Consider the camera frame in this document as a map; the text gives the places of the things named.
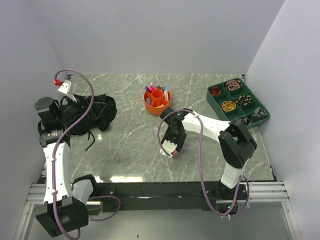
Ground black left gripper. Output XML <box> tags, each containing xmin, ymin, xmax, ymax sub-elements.
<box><xmin>57</xmin><ymin>93</ymin><xmax>106</xmax><ymax>124</ymax></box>

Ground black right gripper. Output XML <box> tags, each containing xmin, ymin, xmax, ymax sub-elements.
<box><xmin>161</xmin><ymin>126</ymin><xmax>188</xmax><ymax>153</ymax></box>

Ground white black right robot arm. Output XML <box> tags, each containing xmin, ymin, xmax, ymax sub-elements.
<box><xmin>158</xmin><ymin>107</ymin><xmax>258</xmax><ymax>199</ymax></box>

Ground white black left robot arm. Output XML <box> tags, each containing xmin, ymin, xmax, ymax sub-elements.
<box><xmin>34</xmin><ymin>96</ymin><xmax>101</xmax><ymax>238</ymax></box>

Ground black cloth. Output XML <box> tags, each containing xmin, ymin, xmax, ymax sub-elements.
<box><xmin>59</xmin><ymin>94</ymin><xmax>117</xmax><ymax>137</ymax></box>

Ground orange round desk organizer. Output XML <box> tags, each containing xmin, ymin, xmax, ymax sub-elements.
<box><xmin>143</xmin><ymin>89</ymin><xmax>172</xmax><ymax>116</ymax></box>

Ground orange black rolled ribbon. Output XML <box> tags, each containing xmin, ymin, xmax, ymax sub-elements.
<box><xmin>208</xmin><ymin>86</ymin><xmax>222</xmax><ymax>97</ymax></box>

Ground yellow black rolled ribbon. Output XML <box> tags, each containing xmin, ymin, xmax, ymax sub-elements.
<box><xmin>220</xmin><ymin>101</ymin><xmax>237</xmax><ymax>113</ymax></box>

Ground green compartment tray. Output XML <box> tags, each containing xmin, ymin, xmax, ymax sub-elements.
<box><xmin>206</xmin><ymin>78</ymin><xmax>271</xmax><ymax>129</ymax></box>

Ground black base bar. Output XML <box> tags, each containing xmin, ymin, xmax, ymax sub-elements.
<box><xmin>87</xmin><ymin>181</ymin><xmax>248</xmax><ymax>213</ymax></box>

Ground brown black rolled ribbon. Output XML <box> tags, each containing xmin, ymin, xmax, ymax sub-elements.
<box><xmin>240</xmin><ymin>117</ymin><xmax>252</xmax><ymax>126</ymax></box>

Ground pink black rolled ribbon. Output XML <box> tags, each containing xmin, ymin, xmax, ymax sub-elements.
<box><xmin>225</xmin><ymin>79</ymin><xmax>243</xmax><ymax>92</ymax></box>

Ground beige black rolled ribbon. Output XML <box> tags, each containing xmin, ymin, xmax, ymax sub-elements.
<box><xmin>235</xmin><ymin>94</ymin><xmax>253</xmax><ymax>107</ymax></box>

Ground grey black clips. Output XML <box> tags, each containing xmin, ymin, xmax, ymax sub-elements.
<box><xmin>249</xmin><ymin>107</ymin><xmax>268</xmax><ymax>122</ymax></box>

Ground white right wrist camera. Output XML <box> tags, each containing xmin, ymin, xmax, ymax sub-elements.
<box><xmin>160</xmin><ymin>140</ymin><xmax>178</xmax><ymax>158</ymax></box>

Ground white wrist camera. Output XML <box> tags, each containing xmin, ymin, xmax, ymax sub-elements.
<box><xmin>53</xmin><ymin>78</ymin><xmax>77</xmax><ymax>102</ymax></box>
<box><xmin>160</xmin><ymin>140</ymin><xmax>178</xmax><ymax>158</ymax></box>

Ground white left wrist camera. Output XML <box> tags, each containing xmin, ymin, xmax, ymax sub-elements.
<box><xmin>53</xmin><ymin>78</ymin><xmax>77</xmax><ymax>102</ymax></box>

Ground aluminium rail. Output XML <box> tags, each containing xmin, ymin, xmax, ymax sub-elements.
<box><xmin>25</xmin><ymin>182</ymin><xmax>290</xmax><ymax>205</ymax></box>

